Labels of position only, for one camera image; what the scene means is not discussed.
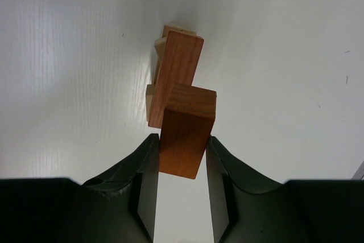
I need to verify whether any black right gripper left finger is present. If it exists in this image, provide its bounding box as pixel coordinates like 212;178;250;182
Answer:
1;134;159;242

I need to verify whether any red-brown arch wood block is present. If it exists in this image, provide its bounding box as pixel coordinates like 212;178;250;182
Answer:
159;84;217;179

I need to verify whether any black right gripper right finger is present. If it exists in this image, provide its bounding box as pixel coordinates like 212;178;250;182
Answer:
206;137;363;242

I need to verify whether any red-brown long wood block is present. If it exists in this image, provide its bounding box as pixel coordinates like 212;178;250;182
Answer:
148;31;204;129

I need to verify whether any light long wood block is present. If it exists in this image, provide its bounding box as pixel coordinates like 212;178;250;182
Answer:
162;23;196;38

